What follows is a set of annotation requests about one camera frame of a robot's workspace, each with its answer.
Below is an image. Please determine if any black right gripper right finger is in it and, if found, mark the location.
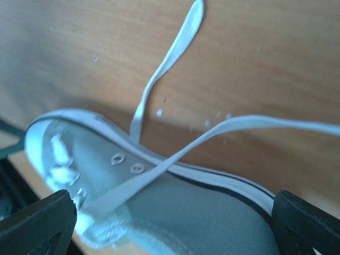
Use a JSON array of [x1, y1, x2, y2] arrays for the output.
[[271, 190, 339, 254]]

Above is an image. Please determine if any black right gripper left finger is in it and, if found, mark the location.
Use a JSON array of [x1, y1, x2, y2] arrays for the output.
[[1, 190, 77, 254]]

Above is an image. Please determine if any white shoelace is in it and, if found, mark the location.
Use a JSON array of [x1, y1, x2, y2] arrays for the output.
[[47, 0, 340, 234]]

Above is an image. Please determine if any grey canvas sneaker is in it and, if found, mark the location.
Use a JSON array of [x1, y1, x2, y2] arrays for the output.
[[24, 109, 279, 254]]

